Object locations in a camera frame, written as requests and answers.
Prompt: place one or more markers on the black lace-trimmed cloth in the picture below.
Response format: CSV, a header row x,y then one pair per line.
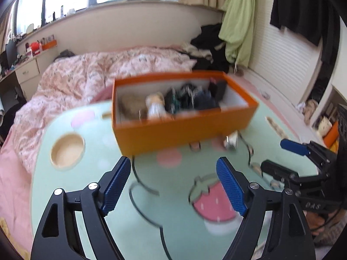
x,y
206,101

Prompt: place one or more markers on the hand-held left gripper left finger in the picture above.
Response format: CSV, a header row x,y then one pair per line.
x,y
115,187

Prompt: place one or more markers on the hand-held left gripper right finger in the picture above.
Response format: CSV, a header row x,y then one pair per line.
x,y
231,187

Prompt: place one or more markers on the black and red case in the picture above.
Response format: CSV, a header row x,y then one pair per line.
x,y
218,89

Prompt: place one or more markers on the pile of black clothes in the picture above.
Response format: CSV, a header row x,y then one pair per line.
x,y
208,59

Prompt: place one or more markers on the white fur pompom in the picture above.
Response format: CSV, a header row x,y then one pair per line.
x,y
156,111

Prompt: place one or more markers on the small silver round tin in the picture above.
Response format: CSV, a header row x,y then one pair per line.
x,y
231,140

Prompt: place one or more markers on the orange cardboard box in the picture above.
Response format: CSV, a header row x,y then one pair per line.
x,y
176,132

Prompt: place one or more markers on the green cartoon print desktop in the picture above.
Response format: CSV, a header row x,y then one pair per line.
x,y
162,184

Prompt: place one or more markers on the red container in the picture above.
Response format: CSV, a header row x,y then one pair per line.
x,y
34,48

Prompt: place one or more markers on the beige fur pompom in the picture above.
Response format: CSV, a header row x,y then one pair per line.
x,y
132,107

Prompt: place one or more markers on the black hanging garment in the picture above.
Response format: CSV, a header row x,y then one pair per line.
x,y
298,10

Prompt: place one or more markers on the beige cloth heap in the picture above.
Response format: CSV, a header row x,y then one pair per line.
x,y
310,111

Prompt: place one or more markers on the person's right hand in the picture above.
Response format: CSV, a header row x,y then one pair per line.
x,y
317,220

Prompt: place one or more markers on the orange storage bin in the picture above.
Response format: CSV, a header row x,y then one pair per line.
x,y
50,44

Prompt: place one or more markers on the pink floral blanket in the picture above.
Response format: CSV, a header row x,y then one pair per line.
x,y
81,73

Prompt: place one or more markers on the light green hanging garment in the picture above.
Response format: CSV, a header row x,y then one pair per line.
x,y
238,19

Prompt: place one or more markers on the black monitor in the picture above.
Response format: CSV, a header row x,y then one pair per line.
x,y
11,55

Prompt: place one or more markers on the white drawer cabinet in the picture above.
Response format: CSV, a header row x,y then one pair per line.
x,y
27,73

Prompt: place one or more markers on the round white mirror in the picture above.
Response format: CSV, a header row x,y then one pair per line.
x,y
30,27

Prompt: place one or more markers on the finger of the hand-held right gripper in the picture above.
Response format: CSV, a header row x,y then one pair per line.
x,y
294,146
279,172

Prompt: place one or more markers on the green toy car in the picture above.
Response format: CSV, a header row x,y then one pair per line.
x,y
174,103

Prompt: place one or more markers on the white patterned mug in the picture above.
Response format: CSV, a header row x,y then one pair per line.
x,y
324,126

